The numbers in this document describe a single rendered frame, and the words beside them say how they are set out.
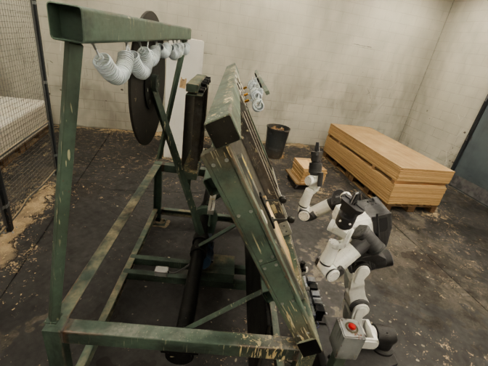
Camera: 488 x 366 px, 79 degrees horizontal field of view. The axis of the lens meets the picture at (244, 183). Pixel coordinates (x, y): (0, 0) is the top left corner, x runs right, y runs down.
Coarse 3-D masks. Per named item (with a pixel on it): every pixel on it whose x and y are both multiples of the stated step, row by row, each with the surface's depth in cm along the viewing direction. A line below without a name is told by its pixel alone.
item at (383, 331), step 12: (324, 324) 242; (372, 324) 235; (324, 336) 232; (384, 336) 224; (396, 336) 225; (324, 348) 223; (384, 348) 227; (324, 360) 213; (348, 360) 220; (360, 360) 221; (372, 360) 222; (384, 360) 224; (396, 360) 225
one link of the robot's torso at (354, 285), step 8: (360, 272) 190; (368, 272) 190; (344, 280) 211; (352, 280) 194; (360, 280) 193; (352, 288) 199; (360, 288) 202; (344, 296) 219; (352, 296) 205; (360, 296) 205; (352, 304) 206; (368, 304) 206
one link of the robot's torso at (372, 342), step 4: (364, 320) 235; (368, 320) 235; (364, 324) 236; (368, 324) 231; (364, 328) 236; (368, 328) 230; (372, 328) 227; (368, 332) 229; (372, 332) 225; (376, 332) 226; (368, 336) 228; (372, 336) 223; (376, 336) 222; (368, 340) 219; (372, 340) 220; (376, 340) 220; (364, 344) 220; (368, 344) 220; (372, 344) 220; (376, 344) 220; (364, 348) 222; (368, 348) 222; (372, 348) 222
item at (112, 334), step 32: (160, 192) 351; (96, 256) 191; (192, 256) 218; (224, 256) 286; (192, 288) 189; (256, 288) 207; (64, 320) 148; (96, 320) 151; (192, 320) 171; (256, 320) 192; (64, 352) 150; (160, 352) 152; (192, 352) 152; (224, 352) 152; (256, 352) 153; (288, 352) 153
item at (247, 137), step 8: (240, 96) 177; (240, 104) 181; (240, 112) 183; (248, 128) 188; (248, 136) 190; (248, 144) 192; (248, 152) 195; (256, 152) 195; (256, 160) 198; (256, 168) 200; (264, 168) 200; (264, 176) 203; (264, 184) 206; (272, 184) 212; (272, 192) 209; (280, 208) 215; (280, 216) 218; (280, 224) 221; (288, 224) 221; (288, 232) 224
